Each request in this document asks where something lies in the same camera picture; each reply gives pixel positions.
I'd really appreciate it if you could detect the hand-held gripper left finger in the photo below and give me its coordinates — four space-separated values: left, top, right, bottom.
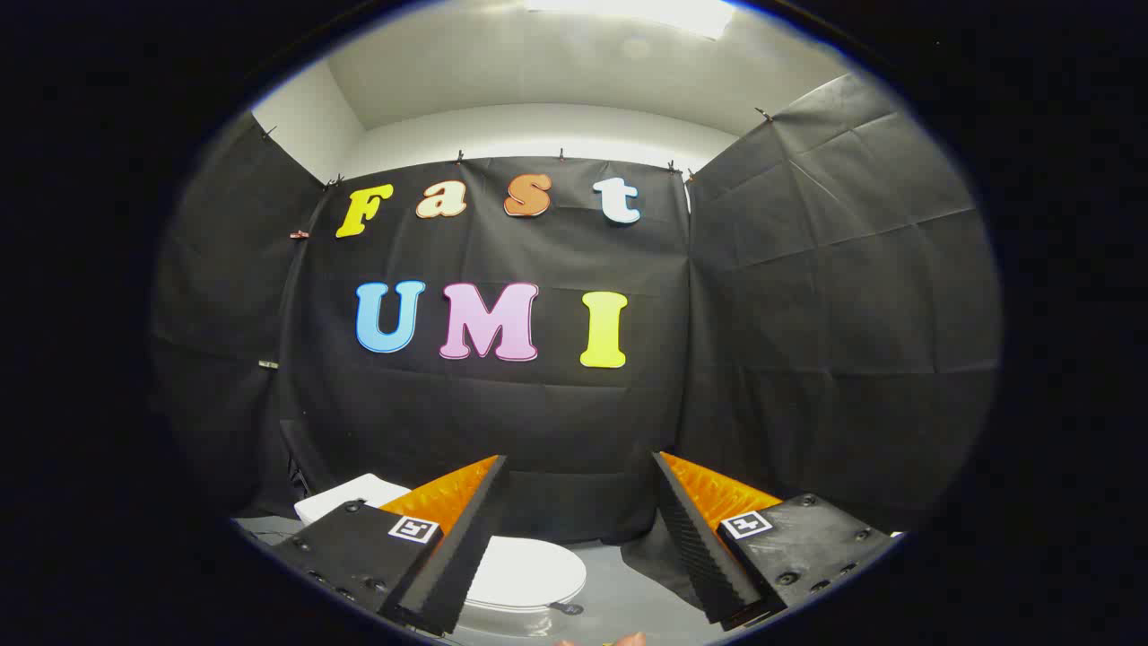
269 455 509 636

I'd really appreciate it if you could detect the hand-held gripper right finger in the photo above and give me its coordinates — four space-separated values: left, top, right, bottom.
652 451 898 632

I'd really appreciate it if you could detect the black backdrop cloth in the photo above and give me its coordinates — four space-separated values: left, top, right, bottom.
148 72 1002 545

